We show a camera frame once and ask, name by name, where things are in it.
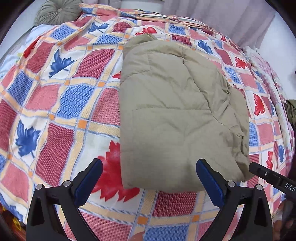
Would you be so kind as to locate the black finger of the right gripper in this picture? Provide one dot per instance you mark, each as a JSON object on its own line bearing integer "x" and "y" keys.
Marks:
{"x": 278, "y": 181}

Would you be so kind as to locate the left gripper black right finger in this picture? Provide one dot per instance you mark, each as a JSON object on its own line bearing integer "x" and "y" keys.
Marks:
{"x": 255, "y": 221}

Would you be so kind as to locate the round green cushion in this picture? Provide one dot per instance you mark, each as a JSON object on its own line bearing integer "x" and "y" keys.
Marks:
{"x": 56, "y": 12}

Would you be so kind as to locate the pink floral folded quilt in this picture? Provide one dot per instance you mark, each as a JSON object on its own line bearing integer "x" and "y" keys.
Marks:
{"x": 276, "y": 92}

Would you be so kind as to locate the beige puffer jacket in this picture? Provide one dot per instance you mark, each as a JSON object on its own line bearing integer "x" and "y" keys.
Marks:
{"x": 176, "y": 107}

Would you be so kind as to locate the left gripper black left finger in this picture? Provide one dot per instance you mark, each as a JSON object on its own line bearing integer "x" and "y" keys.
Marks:
{"x": 43, "y": 222}

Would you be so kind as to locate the leaf patterned checkered bedspread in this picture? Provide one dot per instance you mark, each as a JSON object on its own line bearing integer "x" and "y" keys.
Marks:
{"x": 60, "y": 110}

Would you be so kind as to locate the olive green garment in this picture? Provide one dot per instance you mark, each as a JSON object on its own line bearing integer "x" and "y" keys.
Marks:
{"x": 290, "y": 107}

